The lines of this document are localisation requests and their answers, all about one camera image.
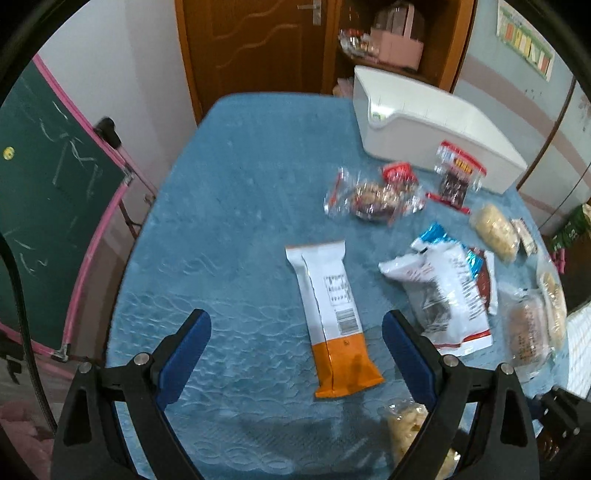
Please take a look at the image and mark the pink gift box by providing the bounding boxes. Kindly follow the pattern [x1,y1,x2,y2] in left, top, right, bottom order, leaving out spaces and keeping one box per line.
[369,0,428,70]

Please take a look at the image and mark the small white red snack packet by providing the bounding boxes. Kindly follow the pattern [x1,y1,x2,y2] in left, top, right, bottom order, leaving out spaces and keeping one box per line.
[512,218,539,256]

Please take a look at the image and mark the orange and white snack bar packet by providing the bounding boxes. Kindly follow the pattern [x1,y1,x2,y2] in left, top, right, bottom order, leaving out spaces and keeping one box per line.
[285,240,385,400]

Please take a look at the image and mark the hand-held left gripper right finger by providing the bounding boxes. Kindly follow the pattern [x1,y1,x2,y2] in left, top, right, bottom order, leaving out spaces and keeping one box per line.
[381,309,541,480]

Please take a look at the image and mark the white snack packet with red edge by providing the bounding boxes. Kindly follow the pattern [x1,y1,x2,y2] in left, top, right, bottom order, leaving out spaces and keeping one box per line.
[379,240,494,357]

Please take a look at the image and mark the clear candy bags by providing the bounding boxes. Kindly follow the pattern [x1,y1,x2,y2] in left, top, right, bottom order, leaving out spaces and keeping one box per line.
[338,25,375,58]

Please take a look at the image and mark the clear pale bun packet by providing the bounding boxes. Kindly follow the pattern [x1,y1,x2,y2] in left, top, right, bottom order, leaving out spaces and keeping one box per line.
[536,256,568,352]

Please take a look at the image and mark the blue textured tablecloth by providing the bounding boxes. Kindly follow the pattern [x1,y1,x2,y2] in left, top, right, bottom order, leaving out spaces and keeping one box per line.
[104,92,571,480]

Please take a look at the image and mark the white patterned bedding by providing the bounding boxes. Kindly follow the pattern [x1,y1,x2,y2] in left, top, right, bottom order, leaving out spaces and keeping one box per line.
[566,309,591,398]

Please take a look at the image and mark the green chalkboard with pink frame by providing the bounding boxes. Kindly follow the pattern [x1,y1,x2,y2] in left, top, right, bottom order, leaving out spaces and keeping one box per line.
[0,55,158,363]

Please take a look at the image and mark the metal door handle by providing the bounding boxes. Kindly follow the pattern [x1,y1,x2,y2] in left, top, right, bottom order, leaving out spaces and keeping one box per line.
[298,0,324,26]

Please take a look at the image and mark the pale wardrobe with pink stripes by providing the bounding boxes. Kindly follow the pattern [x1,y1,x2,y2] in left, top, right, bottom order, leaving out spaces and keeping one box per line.
[455,0,591,232]

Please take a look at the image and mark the clear brown bread packet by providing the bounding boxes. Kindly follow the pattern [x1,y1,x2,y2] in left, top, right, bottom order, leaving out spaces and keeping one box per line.
[499,286,555,384]

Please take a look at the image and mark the clear nut snack packet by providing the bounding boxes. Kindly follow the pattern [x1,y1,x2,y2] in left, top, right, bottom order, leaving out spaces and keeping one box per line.
[323,167,402,227]

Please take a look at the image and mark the clear puffed snack bag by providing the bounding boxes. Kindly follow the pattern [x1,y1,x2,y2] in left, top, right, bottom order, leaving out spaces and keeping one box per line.
[379,401,462,480]

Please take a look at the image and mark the brown wooden shelf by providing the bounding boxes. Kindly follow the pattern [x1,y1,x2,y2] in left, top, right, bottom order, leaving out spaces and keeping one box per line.
[323,0,476,97]

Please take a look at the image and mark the white plastic storage bin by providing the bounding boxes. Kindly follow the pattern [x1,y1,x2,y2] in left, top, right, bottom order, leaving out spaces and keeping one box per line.
[353,65,528,195]

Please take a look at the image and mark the pink cloth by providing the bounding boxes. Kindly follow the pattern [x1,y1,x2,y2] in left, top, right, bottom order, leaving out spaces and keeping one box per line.
[0,399,56,480]

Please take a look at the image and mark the green printed bag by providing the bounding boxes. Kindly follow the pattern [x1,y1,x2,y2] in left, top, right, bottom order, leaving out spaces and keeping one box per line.
[551,203,591,254]

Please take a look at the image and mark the clear puffed rice cake packet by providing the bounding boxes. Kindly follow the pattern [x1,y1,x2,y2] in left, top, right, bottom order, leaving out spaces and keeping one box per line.
[469,204,520,264]

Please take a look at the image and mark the colourful wall poster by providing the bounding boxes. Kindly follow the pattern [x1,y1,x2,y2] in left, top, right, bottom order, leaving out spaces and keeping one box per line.
[496,0,555,83]

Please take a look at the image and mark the red label dried date packet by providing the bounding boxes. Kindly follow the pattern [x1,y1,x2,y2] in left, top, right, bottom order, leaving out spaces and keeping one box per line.
[426,141,488,215]

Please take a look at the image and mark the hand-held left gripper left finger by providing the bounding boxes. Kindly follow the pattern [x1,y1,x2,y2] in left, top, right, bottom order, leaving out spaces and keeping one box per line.
[50,308,213,480]

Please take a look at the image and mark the black cable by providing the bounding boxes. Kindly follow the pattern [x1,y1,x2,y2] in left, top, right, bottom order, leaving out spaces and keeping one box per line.
[0,231,56,435]

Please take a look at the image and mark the blue foil brown snack packet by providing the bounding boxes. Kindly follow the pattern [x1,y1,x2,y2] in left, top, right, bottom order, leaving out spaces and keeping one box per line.
[411,222,498,316]

